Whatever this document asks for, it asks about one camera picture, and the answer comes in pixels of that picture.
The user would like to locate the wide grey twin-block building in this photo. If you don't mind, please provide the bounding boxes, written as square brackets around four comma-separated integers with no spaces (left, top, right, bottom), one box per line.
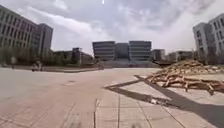
[91,40,153,62]

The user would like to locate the low dark building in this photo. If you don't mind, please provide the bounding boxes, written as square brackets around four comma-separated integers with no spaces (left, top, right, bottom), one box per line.
[53,47,95,66]

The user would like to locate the low distant building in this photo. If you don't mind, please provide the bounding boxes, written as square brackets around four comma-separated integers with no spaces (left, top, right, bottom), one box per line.
[151,48,198,63]

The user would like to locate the grey paved plaza ground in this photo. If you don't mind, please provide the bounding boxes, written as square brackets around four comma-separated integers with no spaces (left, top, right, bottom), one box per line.
[0,67,224,128]

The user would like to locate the pile of wooden planks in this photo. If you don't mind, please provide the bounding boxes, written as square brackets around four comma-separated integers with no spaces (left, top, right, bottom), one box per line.
[145,59,224,97]

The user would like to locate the vehicle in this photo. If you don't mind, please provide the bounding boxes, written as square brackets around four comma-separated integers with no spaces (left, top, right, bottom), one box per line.
[30,61,44,73]

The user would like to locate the row of trees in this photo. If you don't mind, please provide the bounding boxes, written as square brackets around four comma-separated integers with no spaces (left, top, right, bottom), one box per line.
[0,46,78,67]

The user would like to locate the dark strip in paving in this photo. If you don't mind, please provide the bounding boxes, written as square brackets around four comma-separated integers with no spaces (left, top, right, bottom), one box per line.
[103,75,224,128]

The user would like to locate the grey multi-storey building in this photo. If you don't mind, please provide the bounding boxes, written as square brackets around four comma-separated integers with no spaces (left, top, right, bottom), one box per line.
[0,4,54,58]

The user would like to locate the pale grey tall building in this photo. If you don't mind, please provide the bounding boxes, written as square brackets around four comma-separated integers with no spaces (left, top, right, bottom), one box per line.
[192,13,224,61]

